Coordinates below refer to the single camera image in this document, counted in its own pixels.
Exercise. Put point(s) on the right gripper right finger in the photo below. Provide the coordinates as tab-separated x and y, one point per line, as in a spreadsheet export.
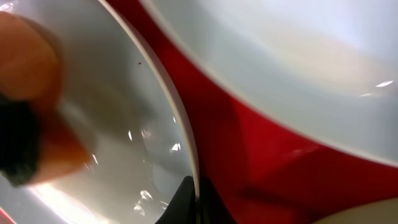
212	207

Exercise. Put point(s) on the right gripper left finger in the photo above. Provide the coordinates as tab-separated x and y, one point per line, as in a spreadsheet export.
182	207

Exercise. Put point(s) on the light blue plate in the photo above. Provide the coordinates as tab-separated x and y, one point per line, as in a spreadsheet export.
324	69
381	212
122	104

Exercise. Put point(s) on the green and orange sponge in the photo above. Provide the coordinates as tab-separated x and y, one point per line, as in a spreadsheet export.
36	144

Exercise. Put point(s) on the red plastic tray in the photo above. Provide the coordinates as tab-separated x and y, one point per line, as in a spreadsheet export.
264	172

